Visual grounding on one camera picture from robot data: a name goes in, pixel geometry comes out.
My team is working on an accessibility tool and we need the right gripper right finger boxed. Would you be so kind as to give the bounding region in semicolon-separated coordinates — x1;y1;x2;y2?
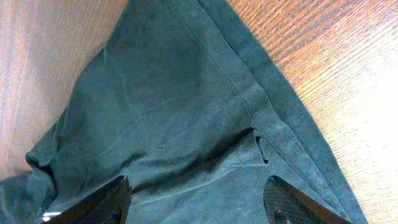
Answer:
263;175;351;224

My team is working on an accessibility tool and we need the dark green Nike t-shirt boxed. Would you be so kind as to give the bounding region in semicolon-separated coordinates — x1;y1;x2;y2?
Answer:
1;1;366;223

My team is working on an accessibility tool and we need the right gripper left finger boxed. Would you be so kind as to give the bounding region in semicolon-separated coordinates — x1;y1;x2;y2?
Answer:
42;175;132;224

